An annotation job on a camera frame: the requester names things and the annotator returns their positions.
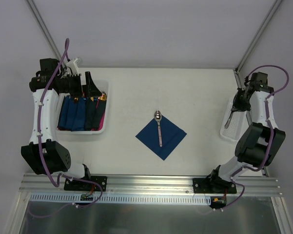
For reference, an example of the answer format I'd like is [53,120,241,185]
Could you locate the blue paper napkin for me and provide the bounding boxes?
[136,116,187,160]

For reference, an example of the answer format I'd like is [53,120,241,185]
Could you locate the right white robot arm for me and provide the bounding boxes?
[202,72,286,193]

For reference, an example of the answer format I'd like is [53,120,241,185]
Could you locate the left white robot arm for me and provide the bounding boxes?
[21,58,98,190]

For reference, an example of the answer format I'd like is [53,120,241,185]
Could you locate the dark blue rolled napkin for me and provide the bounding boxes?
[58,96,86,132]

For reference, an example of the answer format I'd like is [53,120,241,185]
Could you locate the pink rolled napkin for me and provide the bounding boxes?
[93,114,105,131]

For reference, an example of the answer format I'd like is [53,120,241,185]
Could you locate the large white plastic basket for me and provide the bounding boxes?
[57,79,109,135]

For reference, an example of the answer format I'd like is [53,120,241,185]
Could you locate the gold spoon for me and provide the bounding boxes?
[98,92,107,101]

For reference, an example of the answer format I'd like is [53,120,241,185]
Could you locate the small white plastic tray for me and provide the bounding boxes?
[219,98,248,143]

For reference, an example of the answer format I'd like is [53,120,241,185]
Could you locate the aluminium rail frame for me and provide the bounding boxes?
[19,173,283,197]

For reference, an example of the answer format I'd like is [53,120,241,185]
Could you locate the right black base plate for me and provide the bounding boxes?
[193,178,237,194]

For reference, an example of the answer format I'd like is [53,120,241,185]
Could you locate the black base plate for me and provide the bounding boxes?
[193,178,237,194]
[64,175,107,192]

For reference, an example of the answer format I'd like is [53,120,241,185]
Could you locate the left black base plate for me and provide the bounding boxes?
[64,175,107,192]

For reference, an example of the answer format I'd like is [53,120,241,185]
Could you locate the white slotted cable duct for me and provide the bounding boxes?
[29,193,212,206]

